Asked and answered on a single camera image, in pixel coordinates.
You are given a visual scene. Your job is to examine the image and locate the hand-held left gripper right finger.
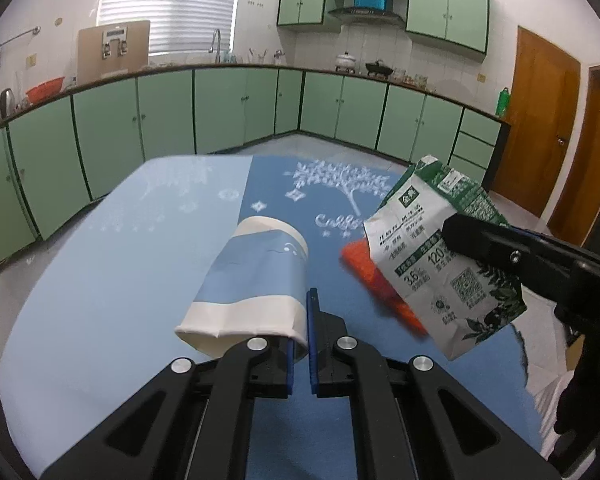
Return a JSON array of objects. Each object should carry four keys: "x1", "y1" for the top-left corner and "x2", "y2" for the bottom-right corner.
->
[{"x1": 305, "y1": 288, "x2": 563, "y2": 480}]

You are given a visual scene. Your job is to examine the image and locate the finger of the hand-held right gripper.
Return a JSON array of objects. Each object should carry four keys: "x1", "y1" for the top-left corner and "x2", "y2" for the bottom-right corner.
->
[
  {"x1": 507, "y1": 226, "x2": 600, "y2": 273},
  {"x1": 441, "y1": 214, "x2": 581, "y2": 306}
]

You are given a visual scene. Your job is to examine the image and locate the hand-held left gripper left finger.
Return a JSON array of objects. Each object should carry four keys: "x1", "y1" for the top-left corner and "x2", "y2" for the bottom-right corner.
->
[{"x1": 40, "y1": 335, "x2": 296, "y2": 480}]

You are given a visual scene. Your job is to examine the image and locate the green and white milk carton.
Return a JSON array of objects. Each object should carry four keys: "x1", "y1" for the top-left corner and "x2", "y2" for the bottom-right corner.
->
[{"x1": 362, "y1": 155, "x2": 528, "y2": 362}]

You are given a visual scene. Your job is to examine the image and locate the blue and white paper bag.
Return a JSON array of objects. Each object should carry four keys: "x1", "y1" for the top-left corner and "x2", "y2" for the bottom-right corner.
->
[{"x1": 174, "y1": 216, "x2": 311, "y2": 362}]

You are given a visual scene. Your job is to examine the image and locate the person's right hand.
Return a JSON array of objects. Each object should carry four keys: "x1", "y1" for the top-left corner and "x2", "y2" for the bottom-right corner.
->
[{"x1": 554, "y1": 355, "x2": 600, "y2": 476}]

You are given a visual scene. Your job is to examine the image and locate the brown wooden door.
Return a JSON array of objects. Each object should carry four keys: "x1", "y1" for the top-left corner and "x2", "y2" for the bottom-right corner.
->
[
  {"x1": 550, "y1": 62, "x2": 600, "y2": 252},
  {"x1": 485, "y1": 25, "x2": 581, "y2": 217}
]

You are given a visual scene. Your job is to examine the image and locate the blue printed tablecloth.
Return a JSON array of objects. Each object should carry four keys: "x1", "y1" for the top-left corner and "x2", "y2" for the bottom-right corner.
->
[{"x1": 0, "y1": 154, "x2": 572, "y2": 480}]

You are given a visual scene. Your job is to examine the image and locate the green upper kitchen cabinets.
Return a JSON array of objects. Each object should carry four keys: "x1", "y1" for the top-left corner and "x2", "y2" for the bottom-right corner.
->
[{"x1": 276, "y1": 0, "x2": 491, "y2": 63}]

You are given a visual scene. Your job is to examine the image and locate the green kitchen cabinets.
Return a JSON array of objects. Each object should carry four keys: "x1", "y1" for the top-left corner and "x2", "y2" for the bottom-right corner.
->
[
  {"x1": 0, "y1": 66, "x2": 506, "y2": 267},
  {"x1": 276, "y1": 0, "x2": 491, "y2": 63}
]

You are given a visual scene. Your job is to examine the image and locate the range hood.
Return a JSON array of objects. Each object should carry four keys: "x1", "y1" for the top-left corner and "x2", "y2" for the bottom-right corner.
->
[{"x1": 327, "y1": 6, "x2": 403, "y2": 24}]

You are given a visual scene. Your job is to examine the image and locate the green lower kitchen cabinets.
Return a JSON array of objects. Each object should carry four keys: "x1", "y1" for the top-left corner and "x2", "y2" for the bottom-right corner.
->
[{"x1": 0, "y1": 66, "x2": 506, "y2": 267}]

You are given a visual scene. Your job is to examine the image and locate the white window blinds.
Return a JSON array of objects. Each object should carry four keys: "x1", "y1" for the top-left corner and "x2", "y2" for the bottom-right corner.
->
[{"x1": 102, "y1": 0, "x2": 243, "y2": 56}]

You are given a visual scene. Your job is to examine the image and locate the wooden board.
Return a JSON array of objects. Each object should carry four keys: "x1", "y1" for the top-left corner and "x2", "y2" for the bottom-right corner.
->
[{"x1": 77, "y1": 20, "x2": 151, "y2": 82}]

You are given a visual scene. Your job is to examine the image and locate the red plastic basin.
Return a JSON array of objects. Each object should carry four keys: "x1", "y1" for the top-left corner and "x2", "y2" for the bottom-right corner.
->
[{"x1": 25, "y1": 77, "x2": 66, "y2": 101}]

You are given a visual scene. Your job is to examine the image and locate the metal towel bar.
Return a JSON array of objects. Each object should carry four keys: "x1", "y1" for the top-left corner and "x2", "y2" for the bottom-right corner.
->
[{"x1": 0, "y1": 26, "x2": 41, "y2": 49}]

